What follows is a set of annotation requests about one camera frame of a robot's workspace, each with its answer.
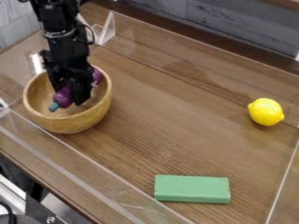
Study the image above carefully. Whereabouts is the purple toy eggplant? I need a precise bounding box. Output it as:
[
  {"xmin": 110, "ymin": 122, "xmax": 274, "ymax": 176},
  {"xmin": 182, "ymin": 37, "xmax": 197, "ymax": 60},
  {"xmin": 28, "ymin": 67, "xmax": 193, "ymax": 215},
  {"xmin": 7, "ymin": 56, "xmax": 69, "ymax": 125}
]
[{"xmin": 48, "ymin": 67, "xmax": 103, "ymax": 112}]

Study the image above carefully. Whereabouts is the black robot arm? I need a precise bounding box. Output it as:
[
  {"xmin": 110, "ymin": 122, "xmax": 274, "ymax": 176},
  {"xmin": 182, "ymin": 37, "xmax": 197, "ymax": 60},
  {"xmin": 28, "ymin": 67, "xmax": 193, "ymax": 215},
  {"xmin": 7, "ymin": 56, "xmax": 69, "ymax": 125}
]
[{"xmin": 18, "ymin": 0, "xmax": 95, "ymax": 106}]

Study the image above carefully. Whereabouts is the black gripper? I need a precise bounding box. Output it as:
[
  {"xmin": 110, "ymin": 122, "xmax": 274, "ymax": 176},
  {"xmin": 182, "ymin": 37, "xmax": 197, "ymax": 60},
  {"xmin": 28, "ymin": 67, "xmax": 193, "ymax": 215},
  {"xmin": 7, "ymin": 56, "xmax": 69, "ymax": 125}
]
[{"xmin": 40, "ymin": 31, "xmax": 95, "ymax": 106}]

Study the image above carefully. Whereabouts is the clear acrylic front wall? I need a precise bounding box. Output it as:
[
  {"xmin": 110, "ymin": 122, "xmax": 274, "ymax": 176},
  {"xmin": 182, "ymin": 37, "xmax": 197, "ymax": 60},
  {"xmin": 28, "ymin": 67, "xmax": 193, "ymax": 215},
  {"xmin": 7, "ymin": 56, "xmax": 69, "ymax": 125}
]
[{"xmin": 0, "ymin": 100, "xmax": 194, "ymax": 224}]

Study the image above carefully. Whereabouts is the yellow toy lemon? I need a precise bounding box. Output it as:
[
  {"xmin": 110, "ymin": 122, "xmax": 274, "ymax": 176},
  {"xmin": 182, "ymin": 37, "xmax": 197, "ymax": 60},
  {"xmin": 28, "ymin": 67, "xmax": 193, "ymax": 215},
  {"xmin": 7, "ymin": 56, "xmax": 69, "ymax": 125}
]
[{"xmin": 247, "ymin": 98, "xmax": 286, "ymax": 127}]

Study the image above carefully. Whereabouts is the clear acrylic corner bracket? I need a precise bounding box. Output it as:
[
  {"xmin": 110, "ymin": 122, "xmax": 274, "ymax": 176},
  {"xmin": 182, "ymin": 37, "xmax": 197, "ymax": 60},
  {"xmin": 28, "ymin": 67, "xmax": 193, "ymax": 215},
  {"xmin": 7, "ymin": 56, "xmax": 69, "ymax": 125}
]
[{"xmin": 78, "ymin": 11, "xmax": 117, "ymax": 46}]

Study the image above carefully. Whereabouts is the clear acrylic back wall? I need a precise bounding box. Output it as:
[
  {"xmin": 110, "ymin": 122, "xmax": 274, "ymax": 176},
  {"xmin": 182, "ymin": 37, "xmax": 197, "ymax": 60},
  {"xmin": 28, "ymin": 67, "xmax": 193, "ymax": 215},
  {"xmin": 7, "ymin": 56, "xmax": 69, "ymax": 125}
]
[{"xmin": 81, "ymin": 8, "xmax": 299, "ymax": 128}]

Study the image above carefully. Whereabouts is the brown wooden bowl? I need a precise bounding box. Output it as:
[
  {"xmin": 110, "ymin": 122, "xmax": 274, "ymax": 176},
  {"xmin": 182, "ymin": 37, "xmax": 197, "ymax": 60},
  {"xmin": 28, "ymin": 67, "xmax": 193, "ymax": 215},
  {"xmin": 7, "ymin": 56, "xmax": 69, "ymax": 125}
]
[{"xmin": 23, "ymin": 66, "xmax": 113, "ymax": 134}]

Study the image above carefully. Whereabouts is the black cable on floor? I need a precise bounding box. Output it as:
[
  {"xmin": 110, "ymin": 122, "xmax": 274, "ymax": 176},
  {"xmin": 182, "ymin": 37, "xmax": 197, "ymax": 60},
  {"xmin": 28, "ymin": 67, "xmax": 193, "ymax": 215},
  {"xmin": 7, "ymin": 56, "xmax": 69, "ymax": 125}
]
[{"xmin": 0, "ymin": 200, "xmax": 18, "ymax": 224}]

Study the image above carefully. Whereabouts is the clear acrylic wall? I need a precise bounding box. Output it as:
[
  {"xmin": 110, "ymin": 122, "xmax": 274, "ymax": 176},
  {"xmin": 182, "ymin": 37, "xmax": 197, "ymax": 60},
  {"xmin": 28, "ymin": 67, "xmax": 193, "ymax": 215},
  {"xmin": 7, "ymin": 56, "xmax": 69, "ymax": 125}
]
[
  {"xmin": 81, "ymin": 8, "xmax": 299, "ymax": 128},
  {"xmin": 0, "ymin": 100, "xmax": 194, "ymax": 224}
]

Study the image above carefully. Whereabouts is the green rectangular block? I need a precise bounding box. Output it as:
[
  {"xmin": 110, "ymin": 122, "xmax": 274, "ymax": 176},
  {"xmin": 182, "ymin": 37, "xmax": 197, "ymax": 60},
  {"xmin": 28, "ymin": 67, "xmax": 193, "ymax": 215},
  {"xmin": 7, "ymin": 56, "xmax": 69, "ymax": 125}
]
[{"xmin": 154, "ymin": 175, "xmax": 231, "ymax": 204}]

